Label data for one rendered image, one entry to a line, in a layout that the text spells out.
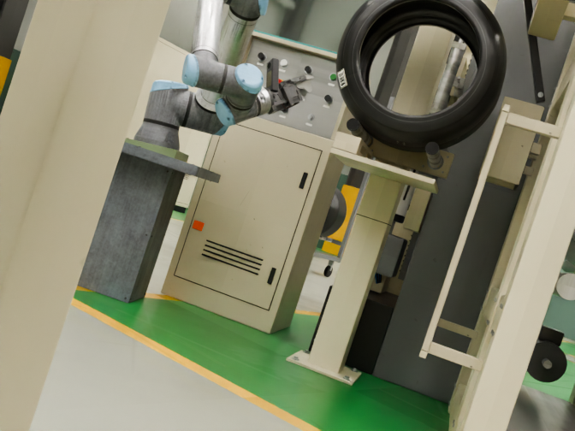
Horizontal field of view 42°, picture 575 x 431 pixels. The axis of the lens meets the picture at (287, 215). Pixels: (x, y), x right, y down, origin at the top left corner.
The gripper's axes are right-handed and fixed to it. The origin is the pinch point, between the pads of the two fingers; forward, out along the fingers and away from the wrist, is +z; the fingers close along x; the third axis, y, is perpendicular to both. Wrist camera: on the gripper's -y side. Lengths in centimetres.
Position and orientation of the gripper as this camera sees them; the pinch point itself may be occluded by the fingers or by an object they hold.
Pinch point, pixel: (309, 76)
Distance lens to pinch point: 253.6
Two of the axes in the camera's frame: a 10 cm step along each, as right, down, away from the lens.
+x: 4.8, -1.8, -8.6
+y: 4.0, 9.2, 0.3
